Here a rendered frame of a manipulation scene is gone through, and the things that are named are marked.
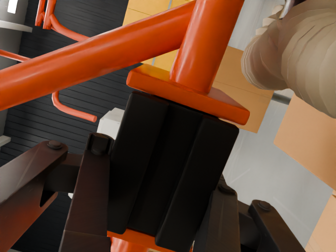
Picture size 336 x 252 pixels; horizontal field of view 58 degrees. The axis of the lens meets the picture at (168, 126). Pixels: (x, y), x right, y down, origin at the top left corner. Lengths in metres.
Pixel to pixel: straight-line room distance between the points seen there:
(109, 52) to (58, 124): 11.45
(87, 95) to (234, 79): 9.65
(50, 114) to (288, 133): 11.39
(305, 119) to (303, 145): 0.03
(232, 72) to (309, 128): 1.37
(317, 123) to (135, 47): 0.19
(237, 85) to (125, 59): 1.52
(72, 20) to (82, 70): 11.05
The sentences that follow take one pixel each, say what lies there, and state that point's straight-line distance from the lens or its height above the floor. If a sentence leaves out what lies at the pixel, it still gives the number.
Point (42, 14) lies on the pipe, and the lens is 8.67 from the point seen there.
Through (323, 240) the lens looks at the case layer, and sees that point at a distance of 1.20.
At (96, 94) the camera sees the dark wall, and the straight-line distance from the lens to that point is 11.06.
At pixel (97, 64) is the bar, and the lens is 0.17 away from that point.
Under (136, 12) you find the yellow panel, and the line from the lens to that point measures 7.52.
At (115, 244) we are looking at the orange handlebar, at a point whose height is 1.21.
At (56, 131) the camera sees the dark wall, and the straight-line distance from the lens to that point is 11.75.
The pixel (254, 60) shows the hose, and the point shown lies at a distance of 0.21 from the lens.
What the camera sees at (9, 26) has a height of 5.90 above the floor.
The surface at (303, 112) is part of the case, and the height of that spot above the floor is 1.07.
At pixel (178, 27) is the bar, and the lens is 0.17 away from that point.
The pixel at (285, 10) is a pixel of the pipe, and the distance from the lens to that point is 0.19.
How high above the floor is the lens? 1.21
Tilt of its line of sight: 3 degrees down
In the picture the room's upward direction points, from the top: 73 degrees counter-clockwise
